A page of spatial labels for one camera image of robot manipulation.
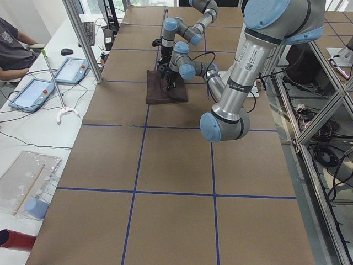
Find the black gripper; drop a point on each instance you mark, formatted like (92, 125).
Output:
(165, 56)
(171, 75)

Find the brown t-shirt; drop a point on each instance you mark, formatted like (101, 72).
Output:
(159, 93)

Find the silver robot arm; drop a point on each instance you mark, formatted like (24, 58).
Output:
(267, 25)
(190, 25)

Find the black keyboard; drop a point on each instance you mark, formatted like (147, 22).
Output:
(89, 29)

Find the far blue teach pendant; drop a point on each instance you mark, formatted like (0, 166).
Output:
(72, 71)

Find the blue teach pendant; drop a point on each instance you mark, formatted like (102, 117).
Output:
(72, 71)
(32, 96)

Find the black computer mouse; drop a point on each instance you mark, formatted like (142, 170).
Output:
(66, 51)

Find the grabber stick tool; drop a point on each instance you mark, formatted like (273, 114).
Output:
(64, 109)

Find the near blue teach pendant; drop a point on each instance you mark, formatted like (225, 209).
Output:
(32, 96)

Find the seated person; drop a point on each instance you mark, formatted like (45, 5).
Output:
(16, 60)

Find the clear plastic tray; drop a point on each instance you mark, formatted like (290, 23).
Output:
(31, 176)

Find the blue plastic cup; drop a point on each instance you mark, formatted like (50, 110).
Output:
(36, 208)

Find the red cylinder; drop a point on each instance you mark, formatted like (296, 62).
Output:
(14, 240)

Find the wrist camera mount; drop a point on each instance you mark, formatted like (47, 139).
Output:
(163, 69)
(157, 42)

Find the white pedestal column base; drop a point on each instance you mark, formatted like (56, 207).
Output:
(225, 75)

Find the aluminium frame post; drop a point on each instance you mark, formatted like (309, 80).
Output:
(75, 19)

